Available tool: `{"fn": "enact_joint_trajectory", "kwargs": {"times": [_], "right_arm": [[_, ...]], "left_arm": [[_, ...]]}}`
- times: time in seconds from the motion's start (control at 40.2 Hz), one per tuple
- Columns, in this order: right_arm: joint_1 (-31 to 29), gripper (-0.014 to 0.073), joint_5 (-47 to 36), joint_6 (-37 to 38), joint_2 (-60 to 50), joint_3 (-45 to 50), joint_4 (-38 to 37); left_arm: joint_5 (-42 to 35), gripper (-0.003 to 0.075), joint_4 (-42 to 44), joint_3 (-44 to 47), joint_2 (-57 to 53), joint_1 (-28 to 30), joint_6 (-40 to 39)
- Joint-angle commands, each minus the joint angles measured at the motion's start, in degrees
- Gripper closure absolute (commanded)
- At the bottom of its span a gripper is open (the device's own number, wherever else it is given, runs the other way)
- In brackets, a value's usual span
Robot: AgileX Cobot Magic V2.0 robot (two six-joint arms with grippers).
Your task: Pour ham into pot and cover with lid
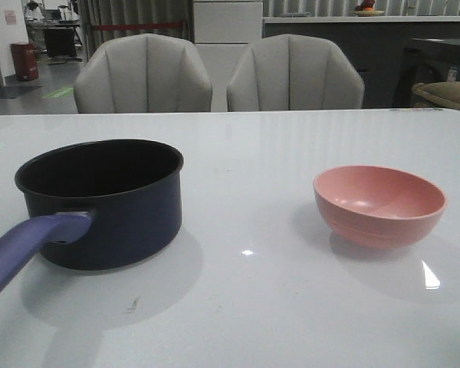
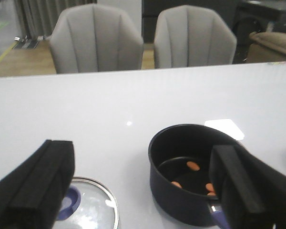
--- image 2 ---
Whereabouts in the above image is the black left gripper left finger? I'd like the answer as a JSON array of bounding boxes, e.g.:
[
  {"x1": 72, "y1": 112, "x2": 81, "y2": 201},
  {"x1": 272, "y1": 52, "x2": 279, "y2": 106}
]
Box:
[{"x1": 0, "y1": 140, "x2": 75, "y2": 229}]

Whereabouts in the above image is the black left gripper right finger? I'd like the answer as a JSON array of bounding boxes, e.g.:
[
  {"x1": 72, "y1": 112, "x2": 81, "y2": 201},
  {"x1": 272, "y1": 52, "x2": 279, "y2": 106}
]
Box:
[{"x1": 209, "y1": 145, "x2": 286, "y2": 229}]

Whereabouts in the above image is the glass lid with blue knob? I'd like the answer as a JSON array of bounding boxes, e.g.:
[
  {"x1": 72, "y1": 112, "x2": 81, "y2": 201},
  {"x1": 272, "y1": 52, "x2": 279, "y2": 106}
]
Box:
[{"x1": 53, "y1": 177, "x2": 120, "y2": 229}]

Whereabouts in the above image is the orange ham slices pile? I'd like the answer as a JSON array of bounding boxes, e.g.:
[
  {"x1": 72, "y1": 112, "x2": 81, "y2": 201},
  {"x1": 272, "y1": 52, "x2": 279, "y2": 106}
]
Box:
[{"x1": 171, "y1": 161, "x2": 216, "y2": 197}]

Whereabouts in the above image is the dark blue saucepan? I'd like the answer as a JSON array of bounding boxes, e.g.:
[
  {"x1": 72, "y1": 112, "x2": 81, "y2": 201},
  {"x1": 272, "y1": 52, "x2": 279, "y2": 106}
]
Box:
[{"x1": 148, "y1": 124, "x2": 241, "y2": 229}]

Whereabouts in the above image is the left beige upholstered chair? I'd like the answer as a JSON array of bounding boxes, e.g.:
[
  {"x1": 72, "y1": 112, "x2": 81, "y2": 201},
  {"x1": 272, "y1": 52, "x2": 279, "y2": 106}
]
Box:
[{"x1": 50, "y1": 3, "x2": 143, "y2": 74}]

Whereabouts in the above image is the beige upholstered chair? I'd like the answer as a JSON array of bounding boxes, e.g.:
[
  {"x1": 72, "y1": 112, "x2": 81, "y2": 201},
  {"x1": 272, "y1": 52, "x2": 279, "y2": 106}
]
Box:
[
  {"x1": 153, "y1": 5, "x2": 237, "y2": 69},
  {"x1": 50, "y1": 3, "x2": 143, "y2": 74}
]

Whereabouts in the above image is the right beige upholstered chair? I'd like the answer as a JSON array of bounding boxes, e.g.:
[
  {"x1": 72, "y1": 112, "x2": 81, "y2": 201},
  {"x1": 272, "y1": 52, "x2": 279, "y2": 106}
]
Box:
[{"x1": 153, "y1": 5, "x2": 237, "y2": 69}]

